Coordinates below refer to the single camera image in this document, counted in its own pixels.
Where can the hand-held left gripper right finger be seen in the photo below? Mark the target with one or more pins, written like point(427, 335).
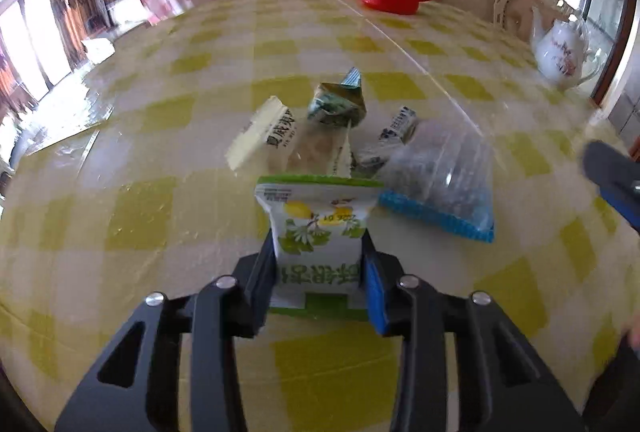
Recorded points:
point(372, 292)

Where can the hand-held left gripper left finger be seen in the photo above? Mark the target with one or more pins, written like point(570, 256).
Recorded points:
point(262, 282)

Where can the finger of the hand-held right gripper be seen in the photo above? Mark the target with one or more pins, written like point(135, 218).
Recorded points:
point(612, 172)

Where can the green white lemon snack packet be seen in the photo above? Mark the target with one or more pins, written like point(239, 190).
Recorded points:
point(320, 232)

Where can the blue-edged clear snack packet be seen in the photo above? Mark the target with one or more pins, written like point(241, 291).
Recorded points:
point(440, 182)

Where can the yellow checked tablecloth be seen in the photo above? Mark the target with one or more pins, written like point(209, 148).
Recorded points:
point(150, 212)

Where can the white floral teapot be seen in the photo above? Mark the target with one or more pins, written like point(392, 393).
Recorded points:
point(560, 50)

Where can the golden brown snack packet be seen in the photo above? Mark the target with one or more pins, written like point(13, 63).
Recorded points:
point(322, 152)

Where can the cream yellow snack packet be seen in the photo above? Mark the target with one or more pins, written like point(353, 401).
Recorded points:
point(265, 132)

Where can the white blue small snack packet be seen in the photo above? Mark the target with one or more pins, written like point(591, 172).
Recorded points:
point(395, 130)

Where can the olive green snack packet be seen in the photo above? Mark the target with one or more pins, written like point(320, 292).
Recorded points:
point(335, 102)

